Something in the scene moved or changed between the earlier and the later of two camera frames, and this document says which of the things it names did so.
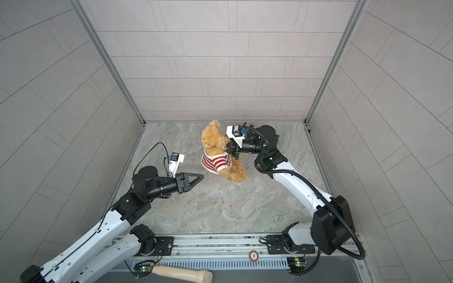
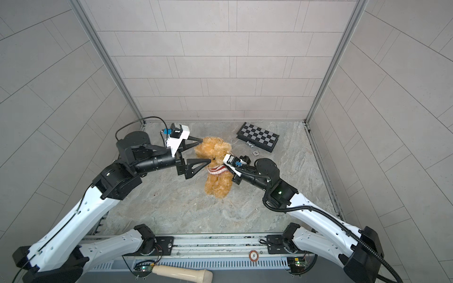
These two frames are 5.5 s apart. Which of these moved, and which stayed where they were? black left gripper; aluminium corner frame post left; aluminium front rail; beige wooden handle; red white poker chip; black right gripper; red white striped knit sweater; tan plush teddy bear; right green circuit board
Moved: black left gripper; black right gripper; red white striped knit sweater; tan plush teddy bear
Stayed: aluminium corner frame post left; aluminium front rail; red white poker chip; right green circuit board; beige wooden handle
